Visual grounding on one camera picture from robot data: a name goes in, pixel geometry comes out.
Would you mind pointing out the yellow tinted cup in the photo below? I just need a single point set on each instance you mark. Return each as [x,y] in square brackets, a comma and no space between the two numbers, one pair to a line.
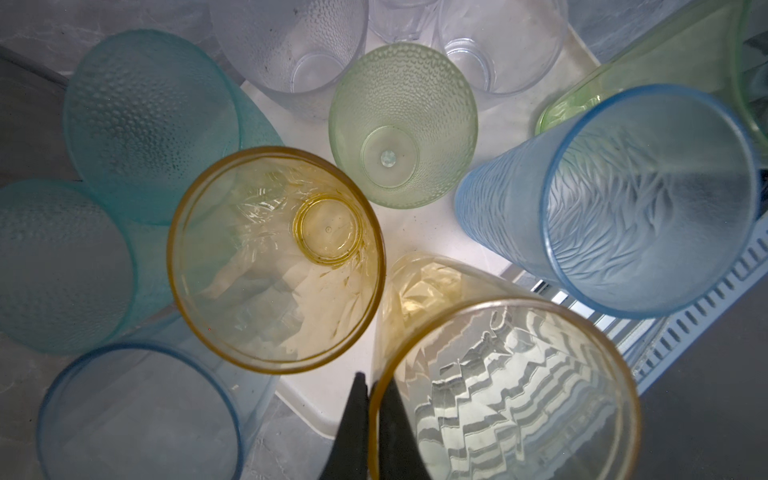
[276,260]

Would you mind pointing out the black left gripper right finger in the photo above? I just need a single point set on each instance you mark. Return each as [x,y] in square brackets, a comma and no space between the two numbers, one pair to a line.
[398,454]

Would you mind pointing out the teal textured cup front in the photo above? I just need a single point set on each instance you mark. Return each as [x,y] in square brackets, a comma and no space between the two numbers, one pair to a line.
[145,113]

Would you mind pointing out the clear faceted cup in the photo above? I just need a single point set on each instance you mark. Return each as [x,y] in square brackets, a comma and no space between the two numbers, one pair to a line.
[400,20]

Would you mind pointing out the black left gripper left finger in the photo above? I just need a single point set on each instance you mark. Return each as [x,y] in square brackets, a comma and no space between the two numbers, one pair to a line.
[348,456]

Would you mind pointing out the teal textured cup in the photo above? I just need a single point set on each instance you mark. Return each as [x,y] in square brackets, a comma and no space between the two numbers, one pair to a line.
[145,113]
[74,275]

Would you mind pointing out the green tinted cup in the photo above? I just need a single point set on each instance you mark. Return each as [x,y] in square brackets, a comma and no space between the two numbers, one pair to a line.
[717,47]

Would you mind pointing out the light blue cup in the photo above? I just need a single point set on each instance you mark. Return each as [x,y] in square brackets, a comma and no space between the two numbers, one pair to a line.
[636,207]
[156,404]

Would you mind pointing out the yellow-brown tinted cup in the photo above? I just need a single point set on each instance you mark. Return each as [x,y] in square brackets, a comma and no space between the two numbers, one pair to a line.
[498,382]

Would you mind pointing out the light green cup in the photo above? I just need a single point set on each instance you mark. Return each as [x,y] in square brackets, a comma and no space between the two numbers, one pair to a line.
[403,125]

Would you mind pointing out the clear textured cup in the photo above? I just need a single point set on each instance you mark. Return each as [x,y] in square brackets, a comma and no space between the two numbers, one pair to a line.
[294,51]

